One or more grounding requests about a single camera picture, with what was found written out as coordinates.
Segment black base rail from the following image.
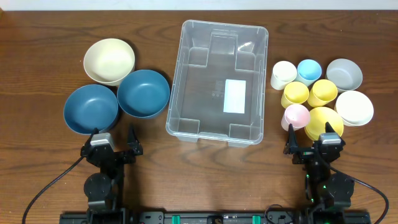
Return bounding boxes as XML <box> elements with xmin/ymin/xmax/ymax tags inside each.
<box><xmin>59</xmin><ymin>210</ymin><xmax>371</xmax><ymax>224</ymax></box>

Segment yellow cup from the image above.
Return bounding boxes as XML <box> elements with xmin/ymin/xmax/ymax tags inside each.
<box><xmin>307</xmin><ymin>79</ymin><xmax>338</xmax><ymax>108</ymax></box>
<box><xmin>281</xmin><ymin>82</ymin><xmax>310</xmax><ymax>108</ymax></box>

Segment light blue cup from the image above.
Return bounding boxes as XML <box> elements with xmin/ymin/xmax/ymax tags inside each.
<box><xmin>295</xmin><ymin>59</ymin><xmax>322</xmax><ymax>86</ymax></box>

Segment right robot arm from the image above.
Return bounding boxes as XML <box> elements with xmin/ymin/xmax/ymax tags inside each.
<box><xmin>284</xmin><ymin>123</ymin><xmax>354</xmax><ymax>223</ymax></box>

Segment cream white cup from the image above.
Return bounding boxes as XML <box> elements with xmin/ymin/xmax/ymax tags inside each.
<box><xmin>271</xmin><ymin>61</ymin><xmax>297</xmax><ymax>90</ymax></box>

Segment cream large bowl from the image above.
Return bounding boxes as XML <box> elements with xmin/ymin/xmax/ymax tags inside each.
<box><xmin>83</xmin><ymin>38</ymin><xmax>136</xmax><ymax>86</ymax></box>

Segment grey small bowl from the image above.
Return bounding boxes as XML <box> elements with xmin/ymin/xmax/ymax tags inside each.
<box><xmin>326</xmin><ymin>58</ymin><xmax>363</xmax><ymax>93</ymax></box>

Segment pink cup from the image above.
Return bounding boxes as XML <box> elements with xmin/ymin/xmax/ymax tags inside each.
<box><xmin>281</xmin><ymin>104</ymin><xmax>310</xmax><ymax>131</ymax></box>

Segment white small bowl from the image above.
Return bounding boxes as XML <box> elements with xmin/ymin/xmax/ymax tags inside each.
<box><xmin>334</xmin><ymin>91</ymin><xmax>374</xmax><ymax>126</ymax></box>

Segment white label sticker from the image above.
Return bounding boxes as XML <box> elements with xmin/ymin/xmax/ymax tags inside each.
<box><xmin>223</xmin><ymin>79</ymin><xmax>246</xmax><ymax>114</ymax></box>

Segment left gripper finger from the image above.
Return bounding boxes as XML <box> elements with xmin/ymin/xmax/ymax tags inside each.
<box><xmin>88</xmin><ymin>128</ymin><xmax>99</xmax><ymax>145</ymax></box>
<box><xmin>127</xmin><ymin>124</ymin><xmax>140</xmax><ymax>149</ymax></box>

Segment dark blue bowl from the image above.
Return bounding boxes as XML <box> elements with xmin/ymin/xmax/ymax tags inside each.
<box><xmin>63</xmin><ymin>84</ymin><xmax>119</xmax><ymax>135</ymax></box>
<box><xmin>117</xmin><ymin>70</ymin><xmax>170</xmax><ymax>119</ymax></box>

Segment clear plastic storage container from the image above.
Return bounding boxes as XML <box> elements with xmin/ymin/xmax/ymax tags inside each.
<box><xmin>165</xmin><ymin>20</ymin><xmax>269</xmax><ymax>147</ymax></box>

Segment yellow small bowl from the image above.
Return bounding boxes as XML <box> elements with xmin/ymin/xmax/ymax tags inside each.
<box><xmin>304</xmin><ymin>107</ymin><xmax>344</xmax><ymax>141</ymax></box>

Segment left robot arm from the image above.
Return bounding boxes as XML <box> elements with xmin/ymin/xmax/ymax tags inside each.
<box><xmin>80</xmin><ymin>125</ymin><xmax>143</xmax><ymax>224</ymax></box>

